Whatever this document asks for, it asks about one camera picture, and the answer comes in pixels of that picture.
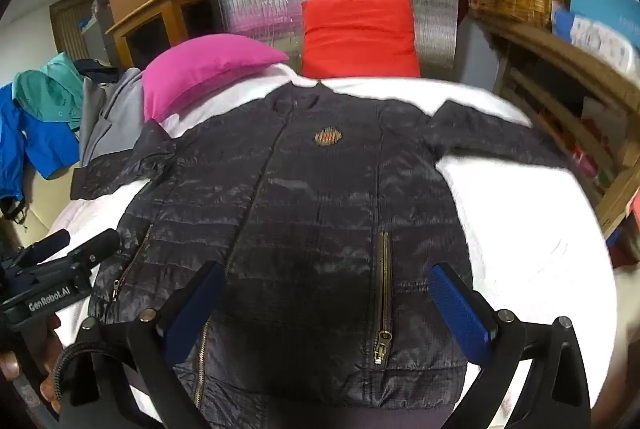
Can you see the wooden shelf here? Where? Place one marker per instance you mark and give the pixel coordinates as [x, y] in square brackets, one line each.
[550, 54]

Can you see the pink pillow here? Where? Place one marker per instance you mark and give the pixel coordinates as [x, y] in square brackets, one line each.
[200, 74]

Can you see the red pillow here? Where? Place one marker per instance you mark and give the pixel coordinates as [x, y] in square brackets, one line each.
[357, 39]

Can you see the slatted wooden door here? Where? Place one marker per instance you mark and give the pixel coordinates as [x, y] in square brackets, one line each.
[70, 29]

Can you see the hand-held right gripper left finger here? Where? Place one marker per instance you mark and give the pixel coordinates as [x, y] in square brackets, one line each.
[195, 304]

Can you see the black puffer jacket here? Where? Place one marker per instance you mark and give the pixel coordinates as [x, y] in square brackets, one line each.
[310, 209]

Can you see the person's left hand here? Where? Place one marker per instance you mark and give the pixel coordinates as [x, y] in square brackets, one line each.
[42, 349]

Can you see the white fleece blanket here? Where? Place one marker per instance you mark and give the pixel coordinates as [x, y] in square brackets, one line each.
[525, 234]

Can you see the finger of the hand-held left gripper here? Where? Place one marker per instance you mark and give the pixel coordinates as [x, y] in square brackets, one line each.
[95, 249]
[47, 245]

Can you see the white blue printed package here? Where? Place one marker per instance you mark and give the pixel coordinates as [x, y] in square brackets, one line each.
[600, 41]

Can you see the light blue box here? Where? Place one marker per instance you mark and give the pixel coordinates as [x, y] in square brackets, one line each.
[605, 1]

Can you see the teal jacket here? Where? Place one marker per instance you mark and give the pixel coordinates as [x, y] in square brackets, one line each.
[45, 94]

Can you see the blue jacket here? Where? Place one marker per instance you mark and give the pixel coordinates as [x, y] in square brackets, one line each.
[45, 144]

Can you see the grey garment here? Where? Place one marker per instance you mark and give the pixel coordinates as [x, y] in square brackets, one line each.
[115, 114]

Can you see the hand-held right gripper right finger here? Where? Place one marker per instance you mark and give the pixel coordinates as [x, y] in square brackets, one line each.
[460, 309]

